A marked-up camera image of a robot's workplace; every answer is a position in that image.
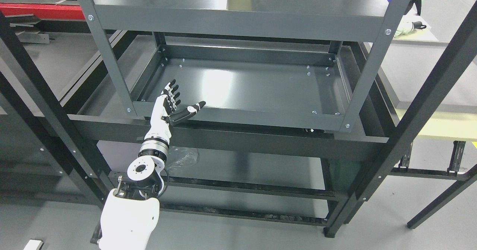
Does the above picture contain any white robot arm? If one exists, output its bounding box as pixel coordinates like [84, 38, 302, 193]
[98, 136, 169, 250]

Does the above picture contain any black metal rack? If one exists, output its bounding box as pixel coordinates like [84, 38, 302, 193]
[1, 5, 476, 238]

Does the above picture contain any black bag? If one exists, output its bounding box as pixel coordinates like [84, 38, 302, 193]
[404, 0, 422, 16]

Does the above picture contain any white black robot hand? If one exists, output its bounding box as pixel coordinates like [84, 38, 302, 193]
[144, 79, 206, 143]

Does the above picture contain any grey metal shelf unit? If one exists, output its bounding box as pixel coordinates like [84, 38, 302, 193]
[78, 0, 409, 132]

